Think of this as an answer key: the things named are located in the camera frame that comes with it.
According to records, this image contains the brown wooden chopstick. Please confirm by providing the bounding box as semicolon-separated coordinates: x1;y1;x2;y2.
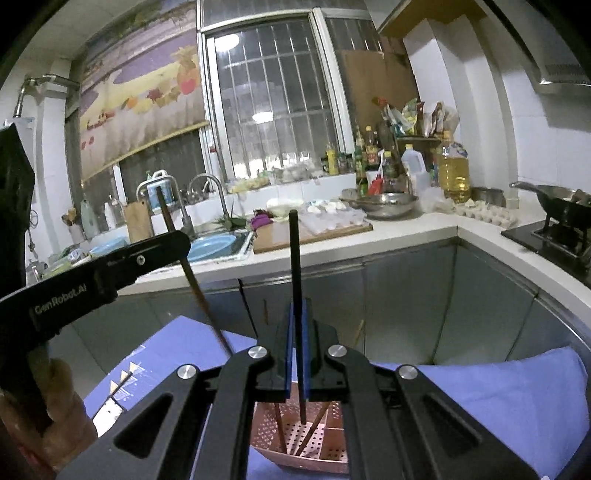
155;187;235;357

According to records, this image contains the black chopstick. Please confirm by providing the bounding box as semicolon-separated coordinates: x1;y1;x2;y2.
288;209;307;424

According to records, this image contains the chrome kitchen faucet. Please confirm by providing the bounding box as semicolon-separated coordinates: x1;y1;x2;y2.
188;173;230;220

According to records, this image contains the barred kitchen window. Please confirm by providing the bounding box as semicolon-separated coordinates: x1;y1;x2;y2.
207;16;337;179

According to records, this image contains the person's left hand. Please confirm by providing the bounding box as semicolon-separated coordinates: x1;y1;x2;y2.
1;358;98;479

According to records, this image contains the pink perforated utensil basket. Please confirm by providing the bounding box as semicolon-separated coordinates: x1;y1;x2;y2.
250;383;349;474

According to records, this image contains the blue plastic basin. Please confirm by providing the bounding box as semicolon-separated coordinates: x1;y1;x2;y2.
187;234;236;263

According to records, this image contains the wooden cutting board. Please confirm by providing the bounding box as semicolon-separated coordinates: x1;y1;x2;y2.
252;221;373;254

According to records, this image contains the upright small cutting board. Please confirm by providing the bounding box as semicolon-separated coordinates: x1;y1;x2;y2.
123;200;154;243

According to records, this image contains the tall curved chrome faucet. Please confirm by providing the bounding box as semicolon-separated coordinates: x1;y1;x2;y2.
135;169;194;238

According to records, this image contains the stainless steel bowl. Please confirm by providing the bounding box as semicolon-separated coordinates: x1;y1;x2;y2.
339;193;419;220

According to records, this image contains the blue printed tablecloth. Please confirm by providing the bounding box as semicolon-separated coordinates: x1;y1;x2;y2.
84;316;590;479

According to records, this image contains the white plastic jug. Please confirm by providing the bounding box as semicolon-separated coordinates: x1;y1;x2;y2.
402;144;431;196

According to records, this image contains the white egg tray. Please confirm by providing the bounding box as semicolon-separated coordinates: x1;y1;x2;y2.
454;199;518;229

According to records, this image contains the large cooking oil bottle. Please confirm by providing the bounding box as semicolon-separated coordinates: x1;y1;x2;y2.
437;130;471;204

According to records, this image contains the fruit print window blind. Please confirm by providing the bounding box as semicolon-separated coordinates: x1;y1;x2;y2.
79;31;206;181

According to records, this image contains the gas stove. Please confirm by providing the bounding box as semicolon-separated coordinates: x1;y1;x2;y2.
501;220;590;280

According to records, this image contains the black wok on stove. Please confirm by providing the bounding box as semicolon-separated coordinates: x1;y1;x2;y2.
510;181;591;231

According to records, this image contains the range hood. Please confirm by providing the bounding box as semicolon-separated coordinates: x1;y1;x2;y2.
477;1;590;96

